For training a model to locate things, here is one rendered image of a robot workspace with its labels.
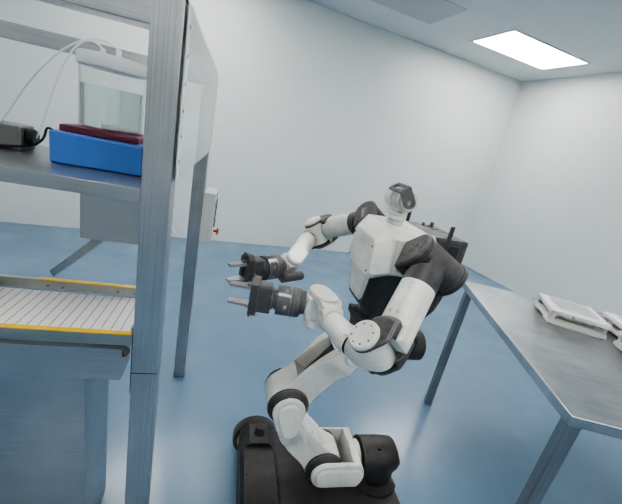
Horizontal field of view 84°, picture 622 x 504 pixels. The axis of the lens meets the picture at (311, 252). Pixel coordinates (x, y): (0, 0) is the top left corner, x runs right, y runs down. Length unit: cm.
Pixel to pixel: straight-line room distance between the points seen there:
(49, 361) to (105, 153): 55
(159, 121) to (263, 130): 369
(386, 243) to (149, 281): 63
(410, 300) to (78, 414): 100
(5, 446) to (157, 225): 85
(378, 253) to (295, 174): 366
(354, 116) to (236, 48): 162
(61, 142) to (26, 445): 88
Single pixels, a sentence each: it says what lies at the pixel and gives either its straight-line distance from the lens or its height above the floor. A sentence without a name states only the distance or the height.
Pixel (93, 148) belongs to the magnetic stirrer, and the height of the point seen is 132.
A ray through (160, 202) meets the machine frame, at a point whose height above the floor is 125.
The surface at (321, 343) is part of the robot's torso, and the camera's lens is 129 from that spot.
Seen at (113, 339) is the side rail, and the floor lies 85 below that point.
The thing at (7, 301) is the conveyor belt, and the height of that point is 83.
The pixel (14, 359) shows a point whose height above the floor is 78.
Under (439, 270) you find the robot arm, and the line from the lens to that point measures 91.
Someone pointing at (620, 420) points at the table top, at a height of 86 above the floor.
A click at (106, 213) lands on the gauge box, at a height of 113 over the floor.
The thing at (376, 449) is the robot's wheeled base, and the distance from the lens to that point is 160.
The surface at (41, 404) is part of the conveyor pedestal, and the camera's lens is 130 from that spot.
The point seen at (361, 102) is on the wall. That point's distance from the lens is 488.
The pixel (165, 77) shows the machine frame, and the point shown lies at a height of 150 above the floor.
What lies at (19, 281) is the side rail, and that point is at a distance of 140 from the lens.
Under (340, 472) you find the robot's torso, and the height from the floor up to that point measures 31.
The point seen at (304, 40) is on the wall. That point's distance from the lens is 466.
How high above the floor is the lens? 144
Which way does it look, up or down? 17 degrees down
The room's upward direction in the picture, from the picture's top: 12 degrees clockwise
